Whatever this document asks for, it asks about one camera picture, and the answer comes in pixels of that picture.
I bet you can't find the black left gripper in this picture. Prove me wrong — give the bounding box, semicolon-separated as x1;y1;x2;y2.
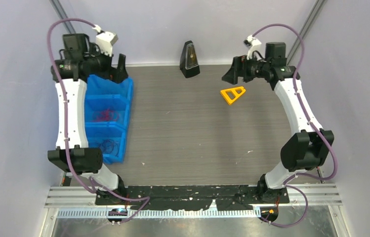
85;43;129;83

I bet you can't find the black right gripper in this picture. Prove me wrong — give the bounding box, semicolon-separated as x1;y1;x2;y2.
221;52;270;85

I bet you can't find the red thin cable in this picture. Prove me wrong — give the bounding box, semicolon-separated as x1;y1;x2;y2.
92;109;122;123

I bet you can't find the purple thin cable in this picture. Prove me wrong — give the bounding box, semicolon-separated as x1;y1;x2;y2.
91;139;122;157

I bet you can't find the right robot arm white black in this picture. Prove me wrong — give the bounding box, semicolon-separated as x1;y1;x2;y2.
222;37;334;203

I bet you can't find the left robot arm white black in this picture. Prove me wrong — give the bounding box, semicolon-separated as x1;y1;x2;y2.
48;31;128;204

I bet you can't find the yellow triangular plastic piece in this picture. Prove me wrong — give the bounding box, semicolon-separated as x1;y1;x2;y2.
220;86;246;106

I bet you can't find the blue plastic bin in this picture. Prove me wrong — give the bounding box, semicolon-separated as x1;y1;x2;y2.
84;75;134;164

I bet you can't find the black metronome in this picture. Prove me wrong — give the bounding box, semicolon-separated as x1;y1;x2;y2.
179;40;200;78

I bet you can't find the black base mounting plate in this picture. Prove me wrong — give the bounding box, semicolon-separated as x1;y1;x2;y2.
95;185;289;211

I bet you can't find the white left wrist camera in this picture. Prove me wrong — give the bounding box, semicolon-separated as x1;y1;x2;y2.
93;25;118;57

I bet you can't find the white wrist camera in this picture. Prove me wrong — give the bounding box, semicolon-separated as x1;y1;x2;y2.
244;35;262;60
93;25;118;57

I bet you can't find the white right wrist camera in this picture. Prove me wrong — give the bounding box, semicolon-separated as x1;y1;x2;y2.
244;35;262;60

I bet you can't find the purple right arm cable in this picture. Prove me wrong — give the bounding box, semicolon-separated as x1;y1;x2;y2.
251;23;338;228

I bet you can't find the perforated metal rail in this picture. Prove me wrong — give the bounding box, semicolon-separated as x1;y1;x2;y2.
56;207;261;219

